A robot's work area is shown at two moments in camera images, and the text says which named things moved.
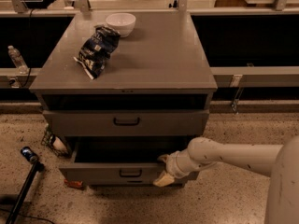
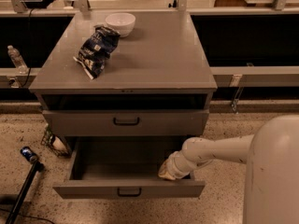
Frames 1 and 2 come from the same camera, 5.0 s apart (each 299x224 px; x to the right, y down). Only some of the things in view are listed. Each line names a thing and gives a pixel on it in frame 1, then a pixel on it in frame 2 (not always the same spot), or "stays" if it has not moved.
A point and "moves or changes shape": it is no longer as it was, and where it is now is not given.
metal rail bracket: [235, 82] stays
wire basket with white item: [55, 143] stays
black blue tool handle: [36, 166] stays
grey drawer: [132, 159] moves or changes shape
